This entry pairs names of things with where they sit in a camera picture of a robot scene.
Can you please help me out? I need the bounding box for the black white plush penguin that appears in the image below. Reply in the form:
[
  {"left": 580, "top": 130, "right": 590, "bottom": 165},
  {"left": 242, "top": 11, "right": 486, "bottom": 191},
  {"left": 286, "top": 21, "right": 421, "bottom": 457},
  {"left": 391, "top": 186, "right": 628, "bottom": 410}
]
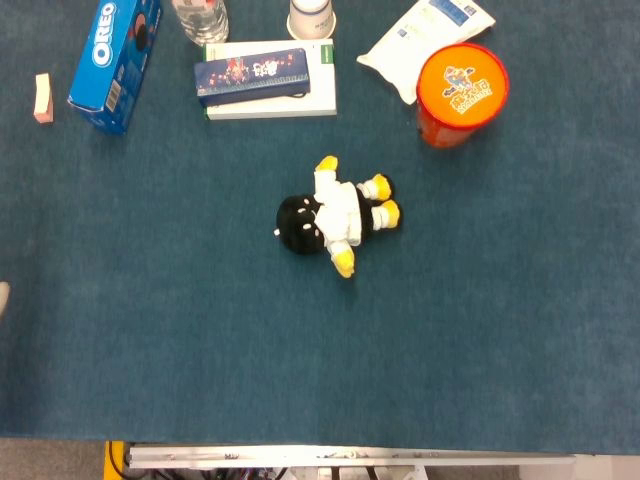
[{"left": 274, "top": 155, "right": 403, "bottom": 279}]

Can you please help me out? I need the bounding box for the white flat box green edge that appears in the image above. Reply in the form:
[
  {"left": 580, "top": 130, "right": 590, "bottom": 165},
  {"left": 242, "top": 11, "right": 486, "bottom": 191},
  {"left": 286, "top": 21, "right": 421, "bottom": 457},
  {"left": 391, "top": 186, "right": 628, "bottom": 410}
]
[{"left": 203, "top": 38, "right": 338, "bottom": 122}]

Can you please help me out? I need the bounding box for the blue felt table mat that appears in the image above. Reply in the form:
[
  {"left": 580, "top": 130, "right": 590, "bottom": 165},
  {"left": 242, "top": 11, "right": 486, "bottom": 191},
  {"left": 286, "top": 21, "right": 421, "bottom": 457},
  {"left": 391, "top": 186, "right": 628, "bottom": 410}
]
[{"left": 0, "top": 0, "right": 640, "bottom": 455}]

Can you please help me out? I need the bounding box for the dark blue printed long box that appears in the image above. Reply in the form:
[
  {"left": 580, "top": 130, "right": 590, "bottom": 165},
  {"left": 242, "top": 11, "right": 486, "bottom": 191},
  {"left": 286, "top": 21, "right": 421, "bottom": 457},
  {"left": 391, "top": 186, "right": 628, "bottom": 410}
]
[{"left": 193, "top": 47, "right": 312, "bottom": 108}]

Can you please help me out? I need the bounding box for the orange cylindrical can red rim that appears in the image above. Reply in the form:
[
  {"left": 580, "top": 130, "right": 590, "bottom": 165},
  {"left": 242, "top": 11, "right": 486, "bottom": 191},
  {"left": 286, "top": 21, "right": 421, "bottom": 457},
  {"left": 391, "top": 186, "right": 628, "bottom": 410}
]
[{"left": 415, "top": 42, "right": 511, "bottom": 150}]

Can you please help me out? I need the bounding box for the white paper cup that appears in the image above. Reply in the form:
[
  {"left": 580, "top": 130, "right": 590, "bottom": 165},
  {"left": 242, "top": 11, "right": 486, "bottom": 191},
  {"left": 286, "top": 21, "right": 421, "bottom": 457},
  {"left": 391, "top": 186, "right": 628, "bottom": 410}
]
[{"left": 286, "top": 0, "right": 337, "bottom": 41}]

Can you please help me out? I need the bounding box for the white snack pouch blue print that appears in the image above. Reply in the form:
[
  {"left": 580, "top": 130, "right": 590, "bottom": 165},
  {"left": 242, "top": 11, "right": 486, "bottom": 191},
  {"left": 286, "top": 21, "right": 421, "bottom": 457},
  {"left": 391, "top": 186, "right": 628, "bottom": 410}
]
[{"left": 355, "top": 0, "right": 497, "bottom": 106}]

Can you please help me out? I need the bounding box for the clear plastic water bottle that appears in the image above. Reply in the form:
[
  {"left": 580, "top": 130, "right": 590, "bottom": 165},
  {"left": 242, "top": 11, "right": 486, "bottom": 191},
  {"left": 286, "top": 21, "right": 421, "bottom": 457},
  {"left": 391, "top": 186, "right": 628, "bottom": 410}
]
[{"left": 171, "top": 0, "right": 231, "bottom": 47}]

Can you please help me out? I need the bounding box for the blue Oreo cookie box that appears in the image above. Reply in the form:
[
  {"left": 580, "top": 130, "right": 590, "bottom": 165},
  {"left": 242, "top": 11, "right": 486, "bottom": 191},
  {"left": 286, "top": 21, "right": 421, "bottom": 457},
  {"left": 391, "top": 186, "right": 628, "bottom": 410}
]
[{"left": 67, "top": 0, "right": 164, "bottom": 136}]

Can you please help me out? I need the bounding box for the pink eraser block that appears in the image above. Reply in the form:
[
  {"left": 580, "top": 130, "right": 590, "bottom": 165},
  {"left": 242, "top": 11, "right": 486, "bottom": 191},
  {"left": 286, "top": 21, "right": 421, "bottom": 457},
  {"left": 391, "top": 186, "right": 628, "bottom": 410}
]
[{"left": 33, "top": 72, "right": 55, "bottom": 124}]

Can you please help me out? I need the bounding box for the aluminium frame rail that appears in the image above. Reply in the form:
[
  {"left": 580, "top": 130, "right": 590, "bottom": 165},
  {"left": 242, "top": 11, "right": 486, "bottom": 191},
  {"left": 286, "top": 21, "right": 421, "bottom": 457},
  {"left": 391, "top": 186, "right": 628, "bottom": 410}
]
[{"left": 124, "top": 444, "right": 577, "bottom": 470}]

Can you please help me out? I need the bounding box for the yellow frame post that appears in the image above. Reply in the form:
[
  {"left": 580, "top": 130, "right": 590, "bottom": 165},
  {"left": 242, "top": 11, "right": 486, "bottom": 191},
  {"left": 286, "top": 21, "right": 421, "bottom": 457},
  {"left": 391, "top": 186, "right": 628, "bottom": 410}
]
[{"left": 103, "top": 440, "right": 126, "bottom": 480}]

